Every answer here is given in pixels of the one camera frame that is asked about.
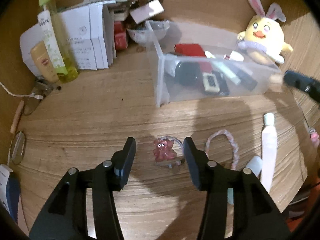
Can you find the red translucent charm keychain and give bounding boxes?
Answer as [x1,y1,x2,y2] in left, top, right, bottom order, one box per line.
[153,139,177,162]

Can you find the small lip balm tube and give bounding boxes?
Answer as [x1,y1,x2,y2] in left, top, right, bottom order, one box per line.
[223,50,244,62]

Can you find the white mahjong tile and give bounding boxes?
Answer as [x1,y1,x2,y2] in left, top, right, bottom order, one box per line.
[202,73,220,94]

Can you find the blue Max blade box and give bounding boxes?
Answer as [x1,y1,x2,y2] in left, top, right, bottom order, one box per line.
[212,70,229,96]

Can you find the person's hand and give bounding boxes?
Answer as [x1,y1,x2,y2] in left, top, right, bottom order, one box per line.
[310,132,320,148]

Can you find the mint green eraser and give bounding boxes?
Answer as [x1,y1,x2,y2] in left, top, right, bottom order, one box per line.
[227,188,234,222]

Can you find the dark purple mascara tube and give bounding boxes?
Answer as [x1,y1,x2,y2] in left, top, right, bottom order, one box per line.
[237,69,258,91]

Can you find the yellow chick bunny plush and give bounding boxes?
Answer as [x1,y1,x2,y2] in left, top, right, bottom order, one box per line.
[237,0,293,65]

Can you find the white marker pen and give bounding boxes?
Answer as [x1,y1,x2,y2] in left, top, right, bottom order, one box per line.
[204,50,241,85]

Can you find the white cosmetic tube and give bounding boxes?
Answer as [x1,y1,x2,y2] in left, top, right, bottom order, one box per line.
[260,113,278,193]

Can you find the black round bottle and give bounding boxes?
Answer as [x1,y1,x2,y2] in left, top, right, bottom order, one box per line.
[175,61,201,86]

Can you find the clear plastic storage bin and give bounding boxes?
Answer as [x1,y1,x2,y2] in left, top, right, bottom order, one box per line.
[145,22,281,107]

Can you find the eyeglasses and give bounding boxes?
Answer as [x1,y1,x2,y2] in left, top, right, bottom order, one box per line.
[7,78,62,165]

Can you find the blue white box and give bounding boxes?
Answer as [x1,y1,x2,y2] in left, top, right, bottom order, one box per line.
[0,164,21,223]

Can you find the yellow green liquid bottle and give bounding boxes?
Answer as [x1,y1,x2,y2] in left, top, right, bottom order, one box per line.
[48,0,78,83]

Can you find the red books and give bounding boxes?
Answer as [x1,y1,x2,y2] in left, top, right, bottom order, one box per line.
[114,21,128,51]

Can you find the white ceramic bowl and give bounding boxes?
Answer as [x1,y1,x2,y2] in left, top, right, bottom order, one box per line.
[127,20,170,46]

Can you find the white folded paper stack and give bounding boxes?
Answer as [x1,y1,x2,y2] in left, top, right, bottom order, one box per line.
[19,0,138,77]

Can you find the beige cream tube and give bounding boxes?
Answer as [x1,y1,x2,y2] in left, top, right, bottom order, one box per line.
[30,41,59,83]

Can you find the small white cardboard box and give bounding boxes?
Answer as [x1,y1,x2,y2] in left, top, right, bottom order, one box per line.
[130,0,164,24]

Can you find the white green spray bottle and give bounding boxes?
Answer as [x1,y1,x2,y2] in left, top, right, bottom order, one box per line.
[37,0,68,76]

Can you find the white charging cable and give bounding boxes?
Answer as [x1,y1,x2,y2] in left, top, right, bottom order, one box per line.
[0,81,43,100]

